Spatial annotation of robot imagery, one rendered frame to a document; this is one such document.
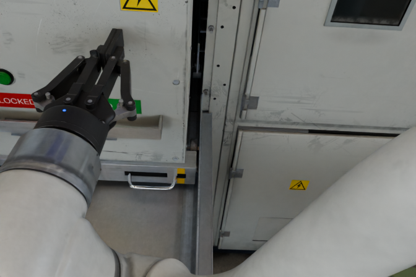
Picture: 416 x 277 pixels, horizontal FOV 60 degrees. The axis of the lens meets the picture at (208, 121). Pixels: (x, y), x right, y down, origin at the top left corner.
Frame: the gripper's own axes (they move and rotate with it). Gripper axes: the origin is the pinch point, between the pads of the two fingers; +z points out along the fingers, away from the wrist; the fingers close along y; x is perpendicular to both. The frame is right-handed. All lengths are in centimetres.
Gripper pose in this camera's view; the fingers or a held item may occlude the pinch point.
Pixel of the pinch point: (112, 49)
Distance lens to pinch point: 56.5
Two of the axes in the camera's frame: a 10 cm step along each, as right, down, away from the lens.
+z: 0.7, -6.9, 7.2
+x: 0.6, -7.2, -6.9
